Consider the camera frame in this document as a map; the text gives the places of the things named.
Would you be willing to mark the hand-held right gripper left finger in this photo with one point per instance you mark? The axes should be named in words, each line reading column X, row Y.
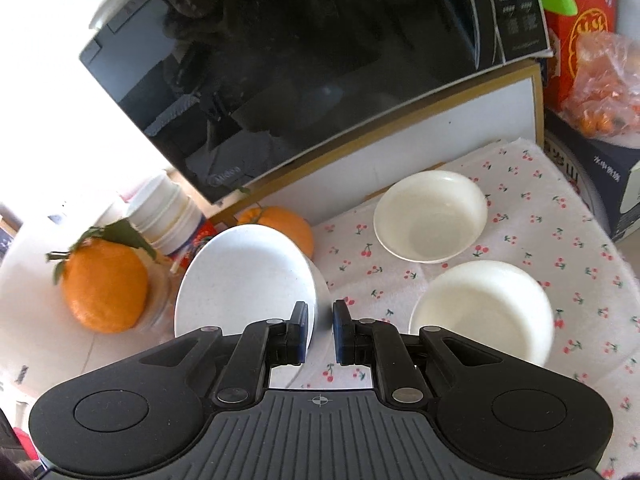
column 301, row 335

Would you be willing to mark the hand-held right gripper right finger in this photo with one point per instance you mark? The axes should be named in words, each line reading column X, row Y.
column 341, row 335

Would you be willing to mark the white bowl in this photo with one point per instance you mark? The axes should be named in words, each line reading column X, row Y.
column 240, row 280

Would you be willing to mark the cream bowl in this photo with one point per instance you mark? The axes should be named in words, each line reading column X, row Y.
column 430, row 215
column 480, row 310

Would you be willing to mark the red and white cup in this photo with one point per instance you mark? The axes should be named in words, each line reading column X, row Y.
column 202, row 235

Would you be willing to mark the glass jar of small oranges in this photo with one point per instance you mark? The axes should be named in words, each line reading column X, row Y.
column 160, row 300

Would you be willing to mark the stack of paper cups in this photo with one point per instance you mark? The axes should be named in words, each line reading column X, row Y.
column 165, row 215

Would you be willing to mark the large orange with leaves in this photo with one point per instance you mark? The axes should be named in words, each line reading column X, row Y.
column 100, row 285

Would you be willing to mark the cherry print tablecloth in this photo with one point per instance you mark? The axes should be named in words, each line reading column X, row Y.
column 575, row 270

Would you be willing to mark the black microwave oven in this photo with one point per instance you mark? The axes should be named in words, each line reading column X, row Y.
column 300, row 60

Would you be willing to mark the black and white carton box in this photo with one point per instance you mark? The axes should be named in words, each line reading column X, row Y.
column 600, row 170

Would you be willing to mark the plastic bag of oranges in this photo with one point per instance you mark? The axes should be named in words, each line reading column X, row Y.
column 605, row 90

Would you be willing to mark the red carton box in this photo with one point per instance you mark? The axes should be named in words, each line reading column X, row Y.
column 590, row 20

